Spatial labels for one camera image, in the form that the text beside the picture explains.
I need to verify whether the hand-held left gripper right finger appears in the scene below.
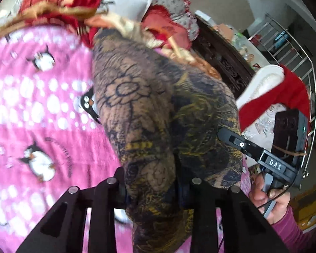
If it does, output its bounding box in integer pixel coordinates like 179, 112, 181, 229
176, 157, 291, 253

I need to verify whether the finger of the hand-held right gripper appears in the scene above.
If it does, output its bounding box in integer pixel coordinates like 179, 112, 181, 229
217, 127, 265, 164

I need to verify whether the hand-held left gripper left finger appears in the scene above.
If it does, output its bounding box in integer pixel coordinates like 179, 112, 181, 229
16, 167, 127, 253

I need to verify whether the brown floral patterned garment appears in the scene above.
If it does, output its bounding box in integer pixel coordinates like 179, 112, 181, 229
91, 28, 244, 253

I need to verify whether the person's right forearm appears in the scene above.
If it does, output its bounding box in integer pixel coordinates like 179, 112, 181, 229
271, 205, 314, 253

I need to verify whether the person's right hand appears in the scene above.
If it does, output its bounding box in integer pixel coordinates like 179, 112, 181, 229
249, 173, 292, 225

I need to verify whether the yellow cardboard box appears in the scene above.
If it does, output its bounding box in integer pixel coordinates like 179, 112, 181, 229
292, 184, 316, 227

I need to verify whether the dark carved wooden headboard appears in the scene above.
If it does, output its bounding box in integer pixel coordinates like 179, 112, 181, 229
192, 13, 256, 98

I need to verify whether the pink penguin print blanket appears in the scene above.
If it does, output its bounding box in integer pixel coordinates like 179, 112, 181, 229
0, 23, 254, 253

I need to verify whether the small red pillow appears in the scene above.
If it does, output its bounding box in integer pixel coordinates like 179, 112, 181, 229
142, 5, 193, 51

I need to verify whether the white pillow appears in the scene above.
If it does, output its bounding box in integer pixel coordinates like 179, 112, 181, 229
97, 0, 152, 22

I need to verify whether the red and gold blanket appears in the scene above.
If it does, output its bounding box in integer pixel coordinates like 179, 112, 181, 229
0, 0, 222, 81

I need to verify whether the metal wire rack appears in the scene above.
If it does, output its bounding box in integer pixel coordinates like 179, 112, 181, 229
249, 13, 316, 170

